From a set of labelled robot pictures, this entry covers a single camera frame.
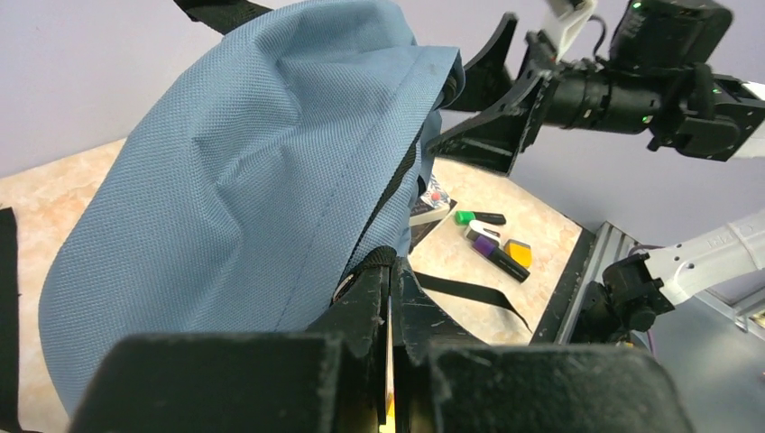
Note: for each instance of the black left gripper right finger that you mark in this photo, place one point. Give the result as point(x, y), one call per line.
point(447, 380)

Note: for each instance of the yellow grey sharpener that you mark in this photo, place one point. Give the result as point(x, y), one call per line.
point(519, 252)

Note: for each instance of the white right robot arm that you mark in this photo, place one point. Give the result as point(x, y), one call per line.
point(656, 78)

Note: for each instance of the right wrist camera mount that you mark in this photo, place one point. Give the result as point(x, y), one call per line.
point(564, 20)

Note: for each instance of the blue student backpack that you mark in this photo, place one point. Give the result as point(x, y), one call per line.
point(275, 169)

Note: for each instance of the purple cap black marker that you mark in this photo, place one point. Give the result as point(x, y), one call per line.
point(484, 246)

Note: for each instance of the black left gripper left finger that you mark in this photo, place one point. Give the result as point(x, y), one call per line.
point(330, 377)

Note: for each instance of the Little Women book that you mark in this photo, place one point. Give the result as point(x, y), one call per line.
point(432, 205)

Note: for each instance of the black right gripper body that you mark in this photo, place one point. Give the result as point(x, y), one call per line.
point(507, 112)

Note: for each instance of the green cap black marker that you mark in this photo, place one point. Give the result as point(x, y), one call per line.
point(463, 218)

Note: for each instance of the dark brown bottom book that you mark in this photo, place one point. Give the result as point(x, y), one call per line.
point(431, 227)

